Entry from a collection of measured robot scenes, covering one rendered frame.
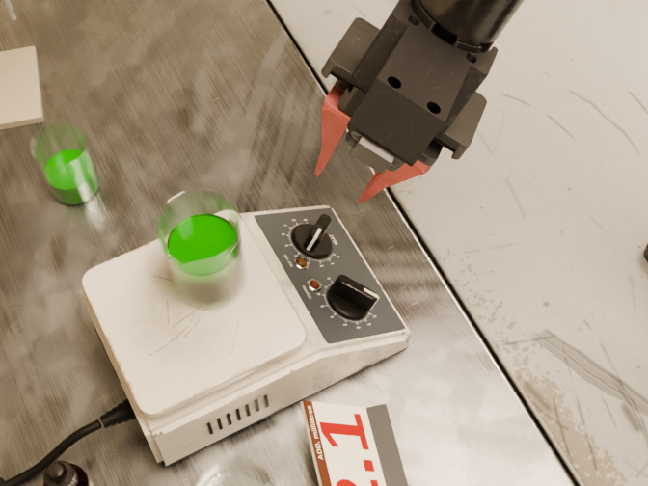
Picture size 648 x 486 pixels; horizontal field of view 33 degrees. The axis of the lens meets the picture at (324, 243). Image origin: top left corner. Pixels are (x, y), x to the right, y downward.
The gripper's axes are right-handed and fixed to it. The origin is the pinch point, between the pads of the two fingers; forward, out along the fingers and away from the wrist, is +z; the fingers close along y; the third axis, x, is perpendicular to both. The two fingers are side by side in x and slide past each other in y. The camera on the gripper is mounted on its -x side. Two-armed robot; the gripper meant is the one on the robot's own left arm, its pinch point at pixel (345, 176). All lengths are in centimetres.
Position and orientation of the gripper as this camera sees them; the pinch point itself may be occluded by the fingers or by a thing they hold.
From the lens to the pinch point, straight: 74.8
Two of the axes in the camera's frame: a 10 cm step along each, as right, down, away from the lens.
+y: 8.5, 5.3, 0.6
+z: -4.4, 6.3, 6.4
